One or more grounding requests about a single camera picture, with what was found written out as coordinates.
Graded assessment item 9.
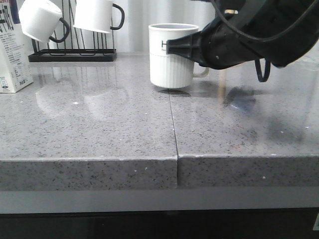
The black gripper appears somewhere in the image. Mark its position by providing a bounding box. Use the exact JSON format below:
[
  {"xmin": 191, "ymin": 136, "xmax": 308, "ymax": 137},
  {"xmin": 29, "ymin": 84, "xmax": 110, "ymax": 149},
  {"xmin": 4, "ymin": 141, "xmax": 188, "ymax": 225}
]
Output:
[{"xmin": 166, "ymin": 0, "xmax": 319, "ymax": 69}]

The white HOME ribbed cup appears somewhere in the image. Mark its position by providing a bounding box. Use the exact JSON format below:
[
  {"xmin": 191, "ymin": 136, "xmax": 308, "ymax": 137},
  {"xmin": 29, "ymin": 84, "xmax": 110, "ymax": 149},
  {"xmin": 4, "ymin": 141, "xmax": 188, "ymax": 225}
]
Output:
[{"xmin": 149, "ymin": 23, "xmax": 209, "ymax": 89}]

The blue white milk carton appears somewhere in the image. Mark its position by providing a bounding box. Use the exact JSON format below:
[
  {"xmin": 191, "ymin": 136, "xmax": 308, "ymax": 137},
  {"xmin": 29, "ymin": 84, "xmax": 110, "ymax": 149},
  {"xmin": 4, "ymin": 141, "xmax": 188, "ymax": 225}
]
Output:
[{"xmin": 0, "ymin": 0, "xmax": 33, "ymax": 94}]

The tilted white enamel mug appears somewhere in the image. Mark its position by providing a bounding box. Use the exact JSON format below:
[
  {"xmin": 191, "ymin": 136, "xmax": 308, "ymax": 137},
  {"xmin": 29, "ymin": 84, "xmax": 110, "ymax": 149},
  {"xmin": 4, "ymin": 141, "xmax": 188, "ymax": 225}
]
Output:
[{"xmin": 18, "ymin": 0, "xmax": 70, "ymax": 43}]

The black cable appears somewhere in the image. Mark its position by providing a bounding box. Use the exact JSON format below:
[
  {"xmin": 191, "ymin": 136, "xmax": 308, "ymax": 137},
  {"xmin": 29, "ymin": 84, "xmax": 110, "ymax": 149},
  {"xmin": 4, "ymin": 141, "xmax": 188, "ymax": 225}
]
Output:
[{"xmin": 211, "ymin": 0, "xmax": 319, "ymax": 83}]

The white enamel mug black handle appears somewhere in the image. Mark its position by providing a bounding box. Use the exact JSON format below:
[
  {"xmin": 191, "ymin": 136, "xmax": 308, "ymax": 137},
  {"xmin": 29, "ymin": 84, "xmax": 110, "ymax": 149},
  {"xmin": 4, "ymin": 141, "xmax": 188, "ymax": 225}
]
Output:
[{"xmin": 73, "ymin": 0, "xmax": 125, "ymax": 34}]

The black wire mug rack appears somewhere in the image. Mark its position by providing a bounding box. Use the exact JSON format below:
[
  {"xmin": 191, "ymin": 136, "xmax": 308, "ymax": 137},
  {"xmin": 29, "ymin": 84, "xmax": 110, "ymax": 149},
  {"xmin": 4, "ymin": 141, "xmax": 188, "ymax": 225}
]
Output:
[{"xmin": 28, "ymin": 0, "xmax": 117, "ymax": 62}]

